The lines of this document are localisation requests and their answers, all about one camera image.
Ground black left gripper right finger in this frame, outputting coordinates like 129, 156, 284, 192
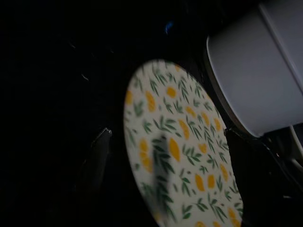
223, 127, 303, 227

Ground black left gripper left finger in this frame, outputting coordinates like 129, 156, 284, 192
75, 127, 113, 197

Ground white tiered storage rack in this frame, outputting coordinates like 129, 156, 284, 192
205, 0, 303, 138

